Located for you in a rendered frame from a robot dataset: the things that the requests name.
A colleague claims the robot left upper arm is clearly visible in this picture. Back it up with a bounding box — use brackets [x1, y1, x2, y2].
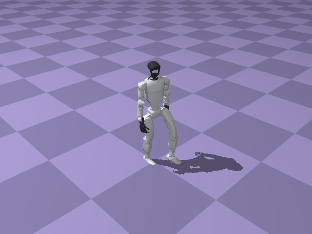
[162, 76, 171, 97]

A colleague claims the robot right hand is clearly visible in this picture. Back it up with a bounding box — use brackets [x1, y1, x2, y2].
[139, 117, 149, 133]

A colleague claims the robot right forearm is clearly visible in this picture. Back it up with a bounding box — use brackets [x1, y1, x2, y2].
[137, 101, 143, 122]

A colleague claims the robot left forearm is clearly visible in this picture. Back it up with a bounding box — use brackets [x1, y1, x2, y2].
[163, 96, 169, 106]

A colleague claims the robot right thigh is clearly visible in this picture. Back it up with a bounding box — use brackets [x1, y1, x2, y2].
[143, 113, 154, 144]

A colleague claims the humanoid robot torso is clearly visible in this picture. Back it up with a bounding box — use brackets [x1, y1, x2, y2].
[144, 76, 165, 119]

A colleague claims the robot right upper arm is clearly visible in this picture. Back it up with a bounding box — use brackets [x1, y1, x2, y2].
[137, 81, 147, 106]

